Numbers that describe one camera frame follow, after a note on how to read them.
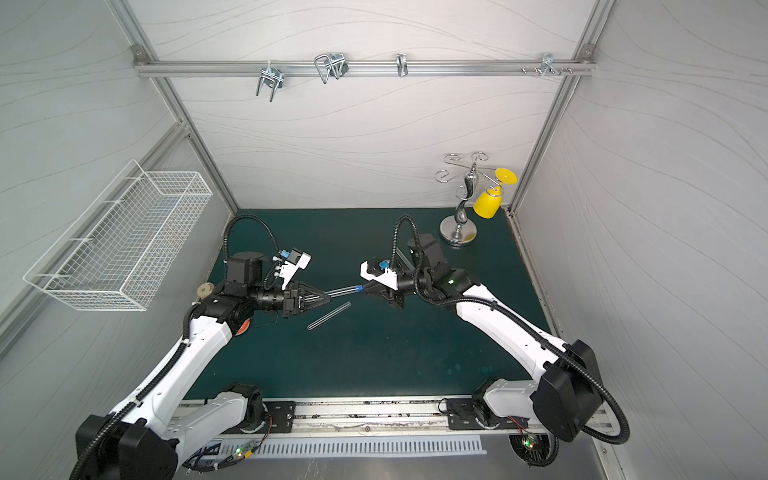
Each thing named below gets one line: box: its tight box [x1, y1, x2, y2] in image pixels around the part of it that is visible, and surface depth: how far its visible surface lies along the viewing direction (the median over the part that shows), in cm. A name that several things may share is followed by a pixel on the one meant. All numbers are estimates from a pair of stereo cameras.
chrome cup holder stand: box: [435, 152, 497, 245], surface depth 96 cm
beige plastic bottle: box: [197, 282, 214, 299], surface depth 87 cm
